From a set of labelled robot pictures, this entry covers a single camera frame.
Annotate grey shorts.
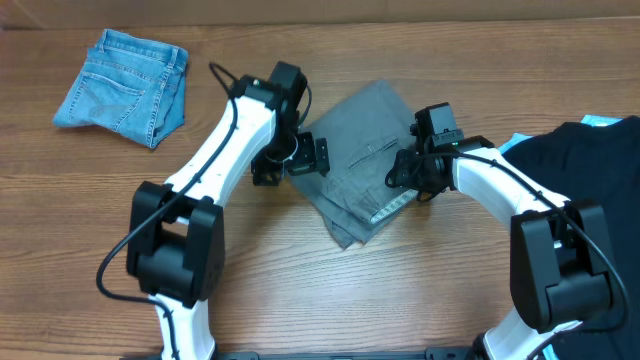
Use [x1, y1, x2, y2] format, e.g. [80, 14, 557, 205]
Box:
[290, 80, 417, 249]

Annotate light blue garment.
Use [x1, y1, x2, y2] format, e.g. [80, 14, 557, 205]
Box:
[497, 114, 624, 360]

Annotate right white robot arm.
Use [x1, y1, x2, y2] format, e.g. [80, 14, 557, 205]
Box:
[385, 135, 626, 359]

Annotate black t-shirt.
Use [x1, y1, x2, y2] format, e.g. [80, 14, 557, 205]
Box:
[500, 116, 639, 359]

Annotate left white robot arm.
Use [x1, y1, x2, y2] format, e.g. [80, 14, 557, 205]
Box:
[126, 65, 330, 359]

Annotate folded blue denim shorts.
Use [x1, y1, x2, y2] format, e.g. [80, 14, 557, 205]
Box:
[53, 29, 189, 149]

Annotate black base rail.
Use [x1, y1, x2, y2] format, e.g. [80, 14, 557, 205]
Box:
[119, 344, 484, 360]

